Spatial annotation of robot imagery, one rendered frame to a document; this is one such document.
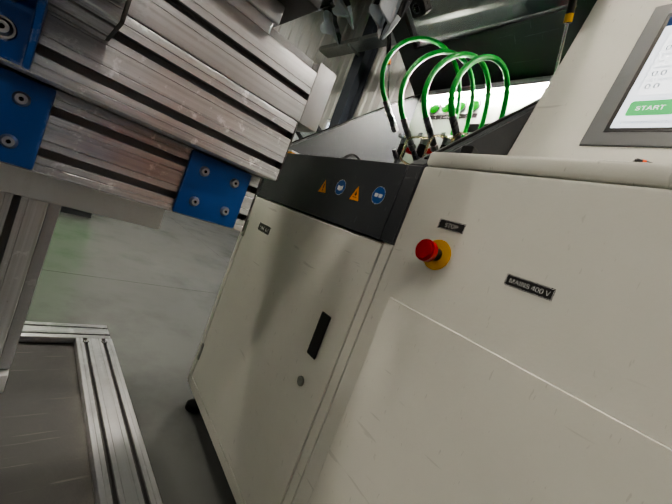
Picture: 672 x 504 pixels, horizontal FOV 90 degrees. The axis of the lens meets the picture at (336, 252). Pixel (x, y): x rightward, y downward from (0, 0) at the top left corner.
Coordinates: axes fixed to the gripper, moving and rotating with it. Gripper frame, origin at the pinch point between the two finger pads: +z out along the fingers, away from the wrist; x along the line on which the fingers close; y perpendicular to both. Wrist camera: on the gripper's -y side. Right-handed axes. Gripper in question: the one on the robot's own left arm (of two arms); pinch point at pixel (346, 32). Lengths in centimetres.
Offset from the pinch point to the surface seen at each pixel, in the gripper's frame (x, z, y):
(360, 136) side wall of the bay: -26.7, 26.7, -11.1
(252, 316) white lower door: -12, 63, 59
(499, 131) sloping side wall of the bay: 38, 41, 2
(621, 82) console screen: 53, 42, -15
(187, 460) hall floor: -20, 93, 93
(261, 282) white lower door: -11, 56, 53
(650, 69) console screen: 57, 41, -17
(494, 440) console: 58, 74, 50
